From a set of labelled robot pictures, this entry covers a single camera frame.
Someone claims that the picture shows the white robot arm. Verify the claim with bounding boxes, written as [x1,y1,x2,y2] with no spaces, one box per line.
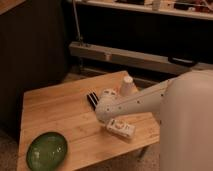
[95,70,213,171]

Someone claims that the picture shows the long grey case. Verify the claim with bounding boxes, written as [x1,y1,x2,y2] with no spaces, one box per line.
[68,41,213,76]

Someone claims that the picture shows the wooden table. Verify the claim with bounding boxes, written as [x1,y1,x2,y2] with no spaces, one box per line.
[17,71,159,171]

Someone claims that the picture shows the metal pole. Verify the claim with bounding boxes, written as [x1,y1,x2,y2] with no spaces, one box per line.
[72,0,83,46]

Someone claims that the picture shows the white shelf board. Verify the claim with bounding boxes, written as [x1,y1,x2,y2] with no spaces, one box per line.
[75,0,213,21]

